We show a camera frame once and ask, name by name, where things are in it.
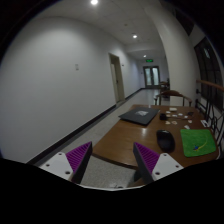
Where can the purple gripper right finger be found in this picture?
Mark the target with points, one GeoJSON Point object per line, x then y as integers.
{"type": "Point", "coordinates": [154, 166]}

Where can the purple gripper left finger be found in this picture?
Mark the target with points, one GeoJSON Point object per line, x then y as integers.
{"type": "Point", "coordinates": [70, 166]}

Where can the black computer mouse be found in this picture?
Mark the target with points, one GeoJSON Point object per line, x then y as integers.
{"type": "Point", "coordinates": [165, 141]}

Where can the green mouse pad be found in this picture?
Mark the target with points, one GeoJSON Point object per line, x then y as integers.
{"type": "Point", "coordinates": [197, 142]}

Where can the wooden table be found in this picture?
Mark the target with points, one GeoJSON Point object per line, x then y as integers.
{"type": "Point", "coordinates": [117, 145]}

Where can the small black box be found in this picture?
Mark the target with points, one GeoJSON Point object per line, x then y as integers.
{"type": "Point", "coordinates": [163, 116]}

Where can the black laptop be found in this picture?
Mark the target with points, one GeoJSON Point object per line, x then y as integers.
{"type": "Point", "coordinates": [140, 115]}

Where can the white card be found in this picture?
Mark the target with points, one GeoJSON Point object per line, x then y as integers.
{"type": "Point", "coordinates": [172, 109]}

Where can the wooden chair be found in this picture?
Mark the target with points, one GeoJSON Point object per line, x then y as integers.
{"type": "Point", "coordinates": [172, 93]}

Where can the double glass door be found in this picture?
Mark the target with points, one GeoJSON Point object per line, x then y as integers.
{"type": "Point", "coordinates": [152, 77]}

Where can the wooden handrail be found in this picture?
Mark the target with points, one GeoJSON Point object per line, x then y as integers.
{"type": "Point", "coordinates": [219, 87]}

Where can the green exit sign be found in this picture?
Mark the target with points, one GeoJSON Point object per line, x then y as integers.
{"type": "Point", "coordinates": [149, 60]}

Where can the side door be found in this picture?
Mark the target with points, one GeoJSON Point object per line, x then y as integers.
{"type": "Point", "coordinates": [117, 78]}

